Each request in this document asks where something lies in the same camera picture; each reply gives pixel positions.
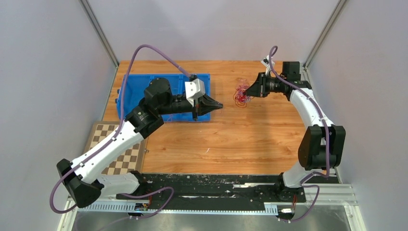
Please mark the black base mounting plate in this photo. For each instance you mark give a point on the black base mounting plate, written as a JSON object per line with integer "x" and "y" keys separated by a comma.
{"x": 214, "y": 205}

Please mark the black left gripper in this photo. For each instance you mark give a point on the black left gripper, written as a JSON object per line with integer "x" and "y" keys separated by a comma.
{"x": 203, "y": 105}

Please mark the aluminium frame rail front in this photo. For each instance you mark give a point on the aluminium frame rail front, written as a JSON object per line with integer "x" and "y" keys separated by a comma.
{"x": 318, "y": 193}

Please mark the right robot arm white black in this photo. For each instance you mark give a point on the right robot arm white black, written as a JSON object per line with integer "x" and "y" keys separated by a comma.
{"x": 322, "y": 145}

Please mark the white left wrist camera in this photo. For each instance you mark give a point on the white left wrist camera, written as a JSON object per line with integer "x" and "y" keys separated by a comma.
{"x": 194, "y": 90}

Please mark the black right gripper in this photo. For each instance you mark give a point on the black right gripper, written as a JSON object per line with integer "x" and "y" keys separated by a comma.
{"x": 259, "y": 89}

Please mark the left aluminium corner post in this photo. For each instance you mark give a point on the left aluminium corner post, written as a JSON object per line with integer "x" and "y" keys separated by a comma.
{"x": 99, "y": 31}

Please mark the wooden chessboard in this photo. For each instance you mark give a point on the wooden chessboard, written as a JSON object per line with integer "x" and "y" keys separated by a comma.
{"x": 130, "y": 160}

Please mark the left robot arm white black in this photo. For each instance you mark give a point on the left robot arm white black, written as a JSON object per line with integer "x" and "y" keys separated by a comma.
{"x": 83, "y": 177}

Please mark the aluminium corner post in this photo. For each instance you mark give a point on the aluminium corner post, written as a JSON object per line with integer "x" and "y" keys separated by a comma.
{"x": 99, "y": 31}
{"x": 325, "y": 31}

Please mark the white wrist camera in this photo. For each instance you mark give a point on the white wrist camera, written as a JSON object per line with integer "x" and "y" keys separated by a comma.
{"x": 265, "y": 61}
{"x": 194, "y": 90}

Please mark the blue three-compartment plastic bin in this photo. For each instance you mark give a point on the blue three-compartment plastic bin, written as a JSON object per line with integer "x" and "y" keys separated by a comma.
{"x": 136, "y": 84}

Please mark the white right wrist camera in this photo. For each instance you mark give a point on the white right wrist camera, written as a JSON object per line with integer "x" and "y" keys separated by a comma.
{"x": 265, "y": 61}

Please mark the right aluminium corner post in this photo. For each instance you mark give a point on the right aluminium corner post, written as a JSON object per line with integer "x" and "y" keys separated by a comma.
{"x": 325, "y": 31}

